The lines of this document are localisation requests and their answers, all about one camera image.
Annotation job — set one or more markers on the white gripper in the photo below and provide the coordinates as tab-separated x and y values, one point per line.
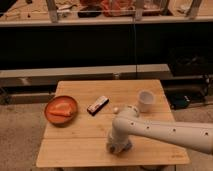
117	144

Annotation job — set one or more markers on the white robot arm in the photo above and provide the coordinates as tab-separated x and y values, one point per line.
195	136

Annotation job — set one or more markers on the wooden table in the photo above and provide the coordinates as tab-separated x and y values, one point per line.
83	142

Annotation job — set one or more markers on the white plastic cup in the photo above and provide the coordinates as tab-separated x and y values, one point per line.
146	100

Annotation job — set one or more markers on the orange food on plate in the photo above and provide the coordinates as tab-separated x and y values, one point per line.
61	109

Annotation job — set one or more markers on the orange round plate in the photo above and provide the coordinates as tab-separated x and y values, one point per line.
60	120

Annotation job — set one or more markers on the red cloth on shelf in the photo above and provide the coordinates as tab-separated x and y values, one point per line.
116	8

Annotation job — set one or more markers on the grey metal bench rail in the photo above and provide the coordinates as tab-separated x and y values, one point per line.
51	76

